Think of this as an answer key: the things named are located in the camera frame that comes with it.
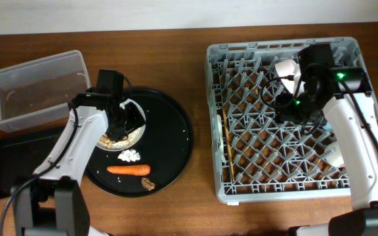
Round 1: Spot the white bowl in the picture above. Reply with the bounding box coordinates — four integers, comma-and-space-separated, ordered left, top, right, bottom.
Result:
275, 59, 301, 94

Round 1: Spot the cream white cup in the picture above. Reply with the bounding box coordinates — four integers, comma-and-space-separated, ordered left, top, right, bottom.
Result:
325, 142, 345, 168

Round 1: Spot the wooden chopstick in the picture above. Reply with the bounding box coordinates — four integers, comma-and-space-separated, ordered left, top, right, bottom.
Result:
222, 110, 235, 183

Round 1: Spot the light blue cup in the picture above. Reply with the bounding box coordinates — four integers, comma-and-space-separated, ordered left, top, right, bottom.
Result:
322, 121, 333, 132

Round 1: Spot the white plastic fork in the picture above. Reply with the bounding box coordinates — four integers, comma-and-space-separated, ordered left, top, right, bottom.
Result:
217, 115, 226, 164

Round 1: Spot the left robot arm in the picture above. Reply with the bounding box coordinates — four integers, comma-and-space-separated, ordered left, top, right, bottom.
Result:
0, 69, 137, 235

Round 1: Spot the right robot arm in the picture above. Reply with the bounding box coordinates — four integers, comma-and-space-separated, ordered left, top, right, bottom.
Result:
273, 44, 378, 235

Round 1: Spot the grey dishwasher rack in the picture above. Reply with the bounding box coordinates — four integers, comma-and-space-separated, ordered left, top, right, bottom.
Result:
205, 37, 378, 203

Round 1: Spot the grey plate with food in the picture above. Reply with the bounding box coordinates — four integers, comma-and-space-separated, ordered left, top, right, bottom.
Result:
96, 100, 146, 151

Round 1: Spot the crumpled white tissue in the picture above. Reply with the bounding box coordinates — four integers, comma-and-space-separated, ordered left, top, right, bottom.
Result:
117, 149, 140, 163

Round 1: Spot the orange carrot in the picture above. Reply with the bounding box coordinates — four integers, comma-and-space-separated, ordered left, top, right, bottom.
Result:
107, 165, 151, 176

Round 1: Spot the round black tray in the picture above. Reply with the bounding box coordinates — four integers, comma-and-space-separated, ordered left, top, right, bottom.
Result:
85, 88, 194, 197

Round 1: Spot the brown food scrap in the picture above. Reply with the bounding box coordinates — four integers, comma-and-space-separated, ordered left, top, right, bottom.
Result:
141, 177, 156, 191

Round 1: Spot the clear plastic bin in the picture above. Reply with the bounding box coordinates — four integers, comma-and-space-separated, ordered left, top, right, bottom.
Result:
0, 50, 91, 133

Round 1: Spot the white label sticker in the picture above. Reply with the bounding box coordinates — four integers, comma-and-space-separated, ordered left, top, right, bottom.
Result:
226, 201, 239, 206

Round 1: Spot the black rectangular tray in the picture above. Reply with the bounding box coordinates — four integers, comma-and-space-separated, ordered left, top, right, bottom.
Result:
0, 127, 64, 199

